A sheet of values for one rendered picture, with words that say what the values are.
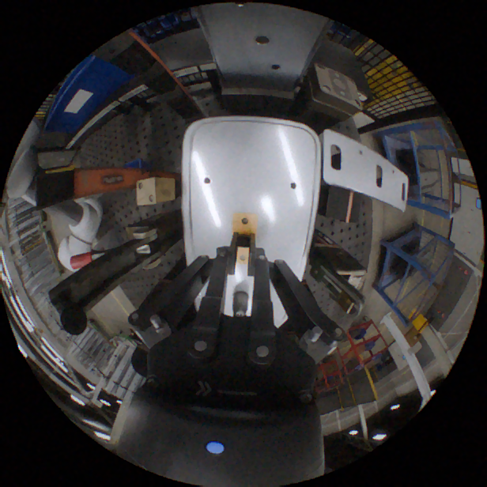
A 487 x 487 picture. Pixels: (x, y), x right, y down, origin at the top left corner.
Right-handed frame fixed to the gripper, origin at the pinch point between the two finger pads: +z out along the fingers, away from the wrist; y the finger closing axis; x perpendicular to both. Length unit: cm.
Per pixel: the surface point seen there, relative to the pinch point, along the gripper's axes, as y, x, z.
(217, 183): -4.4, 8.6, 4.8
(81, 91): -35, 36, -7
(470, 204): 743, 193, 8
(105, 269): -15.0, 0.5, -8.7
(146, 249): -13.4, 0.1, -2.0
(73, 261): -24.7, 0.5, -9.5
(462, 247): 798, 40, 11
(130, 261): -14.4, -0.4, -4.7
